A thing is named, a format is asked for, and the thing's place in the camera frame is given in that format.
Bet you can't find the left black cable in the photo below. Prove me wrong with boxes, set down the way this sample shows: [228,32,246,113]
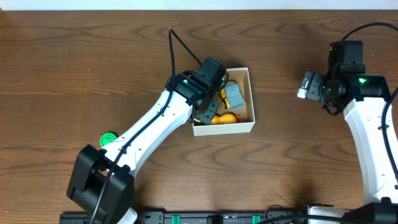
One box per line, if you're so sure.
[88,26,203,224]

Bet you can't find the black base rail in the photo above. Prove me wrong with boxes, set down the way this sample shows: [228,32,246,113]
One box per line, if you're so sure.
[58,210,308,224]

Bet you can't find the black cable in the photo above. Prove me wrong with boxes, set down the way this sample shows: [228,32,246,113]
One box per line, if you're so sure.
[88,26,203,224]
[340,21,398,187]

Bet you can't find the green plastic wheel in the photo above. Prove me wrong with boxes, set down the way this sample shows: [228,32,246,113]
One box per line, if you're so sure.
[99,132,118,147]

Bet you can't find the white cardboard box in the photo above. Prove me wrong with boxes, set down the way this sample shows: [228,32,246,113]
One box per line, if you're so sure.
[192,67,256,136]

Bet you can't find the orange toy duck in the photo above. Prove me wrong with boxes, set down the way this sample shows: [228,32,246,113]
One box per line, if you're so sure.
[210,113,241,125]

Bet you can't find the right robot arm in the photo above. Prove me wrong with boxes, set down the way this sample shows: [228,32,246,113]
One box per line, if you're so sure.
[297,40,397,223]

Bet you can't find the yellow grey toy truck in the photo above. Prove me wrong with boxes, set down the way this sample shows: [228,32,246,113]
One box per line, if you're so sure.
[218,82,244,110]

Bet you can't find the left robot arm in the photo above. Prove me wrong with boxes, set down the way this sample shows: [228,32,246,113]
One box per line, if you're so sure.
[67,57,229,223]

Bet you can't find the right black cable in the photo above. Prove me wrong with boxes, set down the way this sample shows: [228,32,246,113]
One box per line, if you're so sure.
[340,21,398,187]

